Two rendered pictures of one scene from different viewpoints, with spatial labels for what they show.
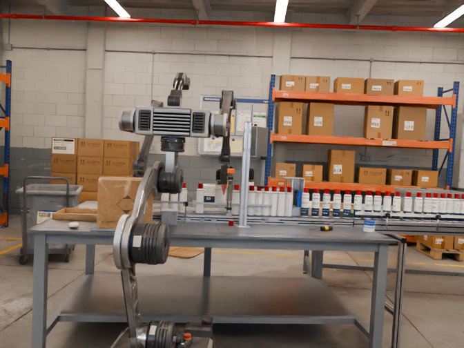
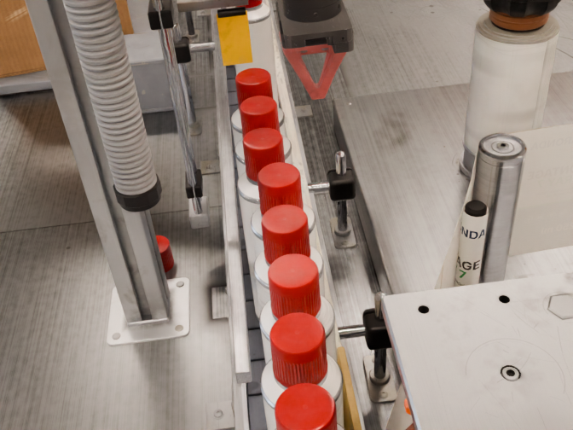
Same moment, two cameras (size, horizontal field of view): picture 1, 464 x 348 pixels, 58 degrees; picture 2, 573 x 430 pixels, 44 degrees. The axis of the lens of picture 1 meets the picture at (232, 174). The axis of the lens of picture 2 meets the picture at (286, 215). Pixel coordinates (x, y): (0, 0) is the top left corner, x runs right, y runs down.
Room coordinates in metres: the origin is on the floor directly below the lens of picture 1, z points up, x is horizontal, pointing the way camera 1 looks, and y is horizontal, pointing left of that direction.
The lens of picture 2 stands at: (2.89, -0.62, 1.41)
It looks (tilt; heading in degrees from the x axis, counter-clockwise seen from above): 40 degrees down; 93
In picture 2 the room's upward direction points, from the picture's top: 5 degrees counter-clockwise
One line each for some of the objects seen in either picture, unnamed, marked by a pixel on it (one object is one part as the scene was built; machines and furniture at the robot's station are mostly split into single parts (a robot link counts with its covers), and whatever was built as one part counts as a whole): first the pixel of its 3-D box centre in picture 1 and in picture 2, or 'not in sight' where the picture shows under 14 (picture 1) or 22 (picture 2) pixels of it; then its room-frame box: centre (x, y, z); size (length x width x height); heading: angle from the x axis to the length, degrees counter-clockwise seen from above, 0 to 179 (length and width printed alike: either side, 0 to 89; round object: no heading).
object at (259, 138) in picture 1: (255, 141); not in sight; (2.77, -0.14, 1.38); 0.17 x 0.10 x 0.19; 151
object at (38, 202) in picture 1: (51, 215); not in sight; (4.77, 2.03, 0.48); 0.89 x 0.63 x 0.96; 16
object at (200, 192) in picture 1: (199, 198); (254, 55); (2.83, 0.21, 0.98); 0.05 x 0.05 x 0.20
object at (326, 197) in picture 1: (326, 203); not in sight; (2.91, -0.66, 0.98); 0.05 x 0.05 x 0.20
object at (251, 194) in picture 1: (250, 200); (272, 232); (2.86, -0.14, 0.98); 0.05 x 0.05 x 0.20
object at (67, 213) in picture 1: (82, 214); not in sight; (2.75, 0.97, 0.85); 0.30 x 0.26 x 0.04; 96
